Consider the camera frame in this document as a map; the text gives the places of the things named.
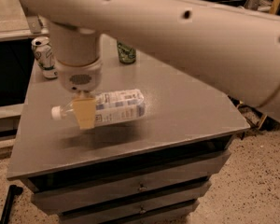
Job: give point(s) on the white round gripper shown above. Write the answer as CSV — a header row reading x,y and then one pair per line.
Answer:
x,y
78,77

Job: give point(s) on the blue label plastic bottle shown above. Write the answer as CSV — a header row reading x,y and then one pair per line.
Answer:
x,y
111,107

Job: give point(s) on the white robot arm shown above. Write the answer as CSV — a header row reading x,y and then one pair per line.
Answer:
x,y
234,50

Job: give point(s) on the white green soda can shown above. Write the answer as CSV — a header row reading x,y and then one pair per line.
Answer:
x,y
42,51

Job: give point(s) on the grey drawer cabinet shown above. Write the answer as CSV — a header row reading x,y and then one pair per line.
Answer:
x,y
137,172

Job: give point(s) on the black stand leg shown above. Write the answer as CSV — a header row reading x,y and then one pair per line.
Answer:
x,y
13,191

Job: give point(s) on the metal railing frame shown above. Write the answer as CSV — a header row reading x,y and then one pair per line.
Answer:
x,y
30,27

